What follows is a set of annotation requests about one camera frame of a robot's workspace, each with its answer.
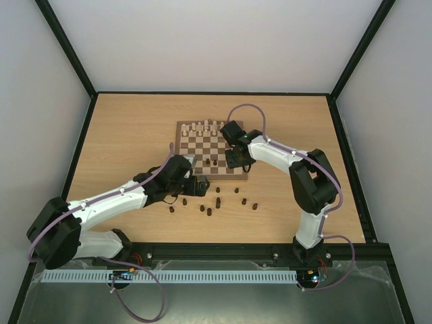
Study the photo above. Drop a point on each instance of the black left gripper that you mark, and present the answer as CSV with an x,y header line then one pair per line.
x,y
202,190

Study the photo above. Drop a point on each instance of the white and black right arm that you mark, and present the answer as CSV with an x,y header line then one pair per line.
x,y
313,180

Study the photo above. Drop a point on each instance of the right electronics board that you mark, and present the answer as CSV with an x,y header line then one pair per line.
x,y
314,276

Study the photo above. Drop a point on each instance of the black aluminium frame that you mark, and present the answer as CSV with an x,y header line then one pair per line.
x,y
370,250

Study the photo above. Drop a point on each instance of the wooden folding chess board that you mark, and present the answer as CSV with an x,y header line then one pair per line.
x,y
206,147

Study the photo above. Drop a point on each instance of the electronics board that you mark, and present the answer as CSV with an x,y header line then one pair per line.
x,y
123,274
314,276

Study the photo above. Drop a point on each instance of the light blue slotted cable duct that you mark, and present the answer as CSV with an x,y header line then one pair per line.
x,y
173,277

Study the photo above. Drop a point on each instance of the left electronics board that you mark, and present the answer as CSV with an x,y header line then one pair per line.
x,y
123,274

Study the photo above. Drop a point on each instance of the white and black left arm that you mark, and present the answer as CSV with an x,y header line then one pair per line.
x,y
63,230

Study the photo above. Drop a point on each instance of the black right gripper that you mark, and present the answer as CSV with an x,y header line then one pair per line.
x,y
234,159

